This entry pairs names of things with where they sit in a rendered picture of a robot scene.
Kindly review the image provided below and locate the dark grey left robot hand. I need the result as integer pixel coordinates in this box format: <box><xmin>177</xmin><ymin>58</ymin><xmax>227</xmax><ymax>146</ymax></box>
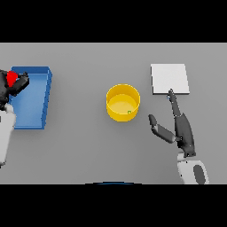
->
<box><xmin>0</xmin><ymin>69</ymin><xmax>30</xmax><ymax>112</ymax></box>

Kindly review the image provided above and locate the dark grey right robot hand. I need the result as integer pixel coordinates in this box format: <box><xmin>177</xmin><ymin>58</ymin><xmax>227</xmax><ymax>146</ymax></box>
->
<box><xmin>148</xmin><ymin>88</ymin><xmax>197</xmax><ymax>159</ymax></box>

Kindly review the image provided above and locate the red beaker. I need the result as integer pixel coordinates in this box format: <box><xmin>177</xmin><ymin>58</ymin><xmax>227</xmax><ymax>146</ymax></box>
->
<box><xmin>6</xmin><ymin>70</ymin><xmax>20</xmax><ymax>89</ymax></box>

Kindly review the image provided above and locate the pale square measuring scale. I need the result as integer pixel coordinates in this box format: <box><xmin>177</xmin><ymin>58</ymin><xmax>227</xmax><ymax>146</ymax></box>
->
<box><xmin>150</xmin><ymin>63</ymin><xmax>191</xmax><ymax>96</ymax></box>

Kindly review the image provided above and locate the yellow bowl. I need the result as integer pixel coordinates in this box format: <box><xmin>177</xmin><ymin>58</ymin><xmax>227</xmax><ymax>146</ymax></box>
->
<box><xmin>106</xmin><ymin>83</ymin><xmax>141</xmax><ymax>122</ymax></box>

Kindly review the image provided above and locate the blue tray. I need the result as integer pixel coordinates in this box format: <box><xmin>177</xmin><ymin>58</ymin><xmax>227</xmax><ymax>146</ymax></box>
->
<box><xmin>8</xmin><ymin>66</ymin><xmax>53</xmax><ymax>130</ymax></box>

